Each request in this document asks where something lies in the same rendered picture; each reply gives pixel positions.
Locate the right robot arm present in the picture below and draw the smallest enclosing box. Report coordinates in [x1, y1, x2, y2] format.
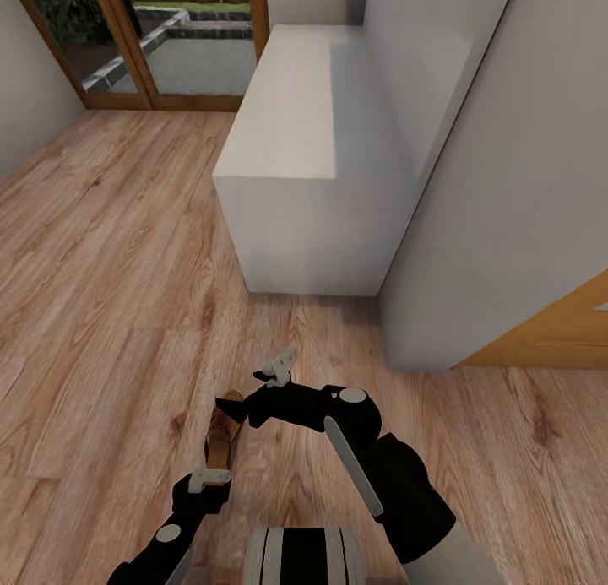
[215, 347, 508, 585]

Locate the robot trunk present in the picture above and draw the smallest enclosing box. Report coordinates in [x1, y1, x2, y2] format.
[242, 528, 366, 585]

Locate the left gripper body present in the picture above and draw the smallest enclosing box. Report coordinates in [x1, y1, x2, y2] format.
[172, 483, 224, 525]

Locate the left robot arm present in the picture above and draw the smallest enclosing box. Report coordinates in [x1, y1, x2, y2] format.
[106, 468, 231, 585]

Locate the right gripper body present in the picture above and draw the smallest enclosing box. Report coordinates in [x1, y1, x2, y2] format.
[247, 382, 307, 429]

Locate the sandal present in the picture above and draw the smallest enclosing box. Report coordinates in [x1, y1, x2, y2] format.
[204, 390, 244, 469]

